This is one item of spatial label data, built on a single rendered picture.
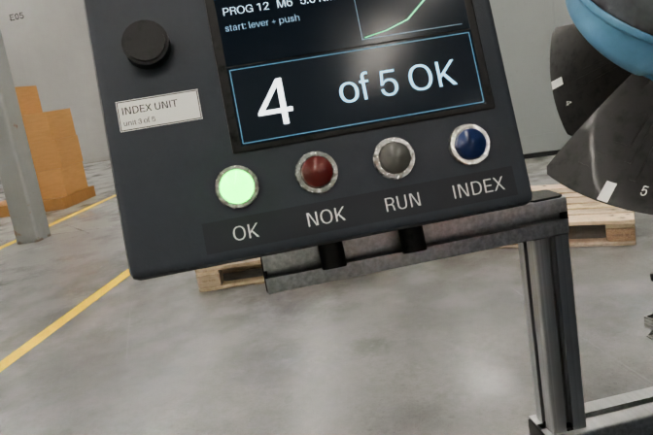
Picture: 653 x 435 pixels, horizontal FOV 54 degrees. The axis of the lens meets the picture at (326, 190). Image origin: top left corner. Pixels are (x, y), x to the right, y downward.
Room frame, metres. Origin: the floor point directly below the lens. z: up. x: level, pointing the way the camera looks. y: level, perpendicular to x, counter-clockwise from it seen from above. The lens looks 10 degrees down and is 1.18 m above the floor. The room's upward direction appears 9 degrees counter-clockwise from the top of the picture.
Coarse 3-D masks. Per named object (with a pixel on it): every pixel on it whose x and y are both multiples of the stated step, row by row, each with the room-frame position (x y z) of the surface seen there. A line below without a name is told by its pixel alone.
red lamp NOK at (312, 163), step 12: (312, 156) 0.39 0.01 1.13; (324, 156) 0.40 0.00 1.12; (300, 168) 0.39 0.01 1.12; (312, 168) 0.39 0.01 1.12; (324, 168) 0.39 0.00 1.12; (336, 168) 0.40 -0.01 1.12; (300, 180) 0.39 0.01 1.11; (312, 180) 0.39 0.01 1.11; (324, 180) 0.39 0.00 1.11; (312, 192) 0.39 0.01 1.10
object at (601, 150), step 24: (624, 96) 0.99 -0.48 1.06; (648, 96) 0.97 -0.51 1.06; (600, 120) 1.00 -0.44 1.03; (624, 120) 0.97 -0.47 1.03; (648, 120) 0.95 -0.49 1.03; (576, 144) 1.01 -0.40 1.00; (600, 144) 0.98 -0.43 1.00; (624, 144) 0.95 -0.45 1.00; (648, 144) 0.94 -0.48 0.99; (552, 168) 1.02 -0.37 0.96; (576, 168) 0.99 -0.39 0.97; (600, 168) 0.96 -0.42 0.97; (624, 168) 0.94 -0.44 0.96; (648, 168) 0.92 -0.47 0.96; (600, 192) 0.94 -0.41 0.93; (624, 192) 0.92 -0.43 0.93
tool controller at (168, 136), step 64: (128, 0) 0.42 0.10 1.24; (192, 0) 0.42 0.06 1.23; (256, 0) 0.42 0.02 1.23; (320, 0) 0.43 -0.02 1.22; (384, 0) 0.43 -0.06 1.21; (448, 0) 0.43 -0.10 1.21; (128, 64) 0.41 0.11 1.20; (192, 64) 0.41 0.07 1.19; (320, 64) 0.41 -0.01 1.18; (384, 64) 0.42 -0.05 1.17; (448, 64) 0.42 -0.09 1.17; (128, 128) 0.40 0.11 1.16; (192, 128) 0.40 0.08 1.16; (320, 128) 0.40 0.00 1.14; (384, 128) 0.41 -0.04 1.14; (448, 128) 0.41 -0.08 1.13; (512, 128) 0.41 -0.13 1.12; (128, 192) 0.39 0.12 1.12; (192, 192) 0.39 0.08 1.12; (384, 192) 0.40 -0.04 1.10; (448, 192) 0.40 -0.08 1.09; (512, 192) 0.40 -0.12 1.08; (128, 256) 0.38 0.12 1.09; (192, 256) 0.38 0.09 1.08; (256, 256) 0.38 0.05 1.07; (320, 256) 0.44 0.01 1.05
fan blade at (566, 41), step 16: (560, 32) 1.30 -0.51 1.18; (576, 32) 1.25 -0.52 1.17; (560, 48) 1.30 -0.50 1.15; (576, 48) 1.25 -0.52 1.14; (592, 48) 1.21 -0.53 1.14; (560, 64) 1.29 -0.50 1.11; (576, 64) 1.24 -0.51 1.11; (592, 64) 1.21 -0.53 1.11; (608, 64) 1.17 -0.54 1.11; (576, 80) 1.24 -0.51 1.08; (592, 80) 1.21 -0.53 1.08; (608, 80) 1.18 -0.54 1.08; (624, 80) 1.15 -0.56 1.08; (560, 96) 1.28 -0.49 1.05; (576, 96) 1.24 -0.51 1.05; (592, 96) 1.21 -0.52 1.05; (608, 96) 1.18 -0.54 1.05; (560, 112) 1.28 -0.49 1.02; (576, 112) 1.24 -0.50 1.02; (592, 112) 1.21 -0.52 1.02; (576, 128) 1.24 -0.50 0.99
